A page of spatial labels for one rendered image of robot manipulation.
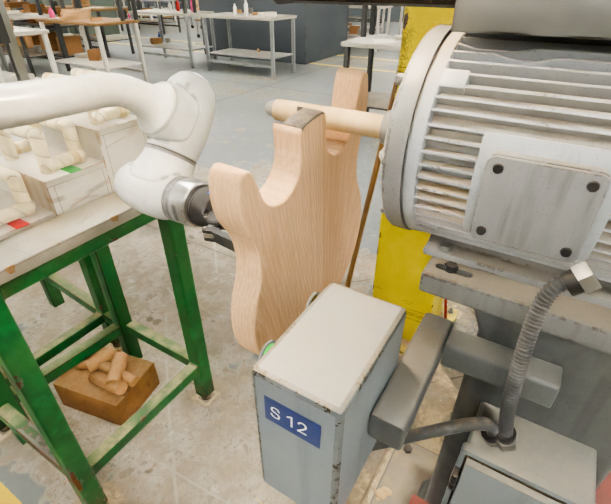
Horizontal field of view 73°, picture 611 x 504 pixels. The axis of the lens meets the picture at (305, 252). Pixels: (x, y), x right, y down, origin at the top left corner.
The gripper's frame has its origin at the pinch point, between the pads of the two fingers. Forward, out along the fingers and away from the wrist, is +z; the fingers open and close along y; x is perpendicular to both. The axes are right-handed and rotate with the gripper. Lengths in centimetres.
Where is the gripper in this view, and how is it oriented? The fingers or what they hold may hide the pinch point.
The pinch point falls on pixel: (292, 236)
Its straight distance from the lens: 69.7
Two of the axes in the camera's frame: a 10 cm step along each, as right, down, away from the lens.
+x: -0.6, -7.6, -6.5
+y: -5.2, 5.8, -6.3
